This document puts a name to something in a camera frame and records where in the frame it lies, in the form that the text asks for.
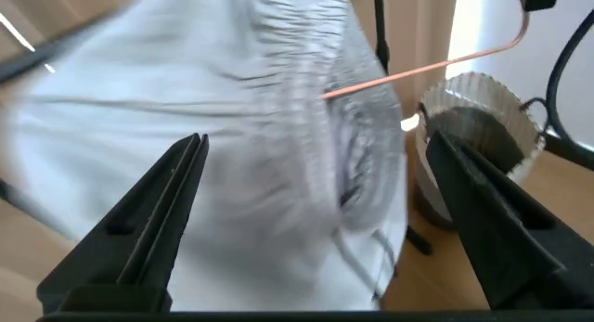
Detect pale grey shorts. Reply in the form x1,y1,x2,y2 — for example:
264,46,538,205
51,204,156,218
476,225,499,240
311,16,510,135
0,0,410,313

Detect pink clothes hanger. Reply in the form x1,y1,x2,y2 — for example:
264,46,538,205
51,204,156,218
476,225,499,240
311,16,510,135
319,0,531,101

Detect black cable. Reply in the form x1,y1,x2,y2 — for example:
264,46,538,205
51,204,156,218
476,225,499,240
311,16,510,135
545,8,594,145

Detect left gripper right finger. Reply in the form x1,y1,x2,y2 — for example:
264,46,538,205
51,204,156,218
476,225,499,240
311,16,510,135
425,127,594,310

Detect black clothes rack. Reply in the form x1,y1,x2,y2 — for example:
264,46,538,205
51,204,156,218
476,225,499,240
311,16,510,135
0,0,435,257

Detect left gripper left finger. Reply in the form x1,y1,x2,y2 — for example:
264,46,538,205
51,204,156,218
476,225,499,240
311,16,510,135
36,133,210,314

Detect white laundry basket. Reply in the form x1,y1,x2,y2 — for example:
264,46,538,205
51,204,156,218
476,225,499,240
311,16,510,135
411,71,547,230

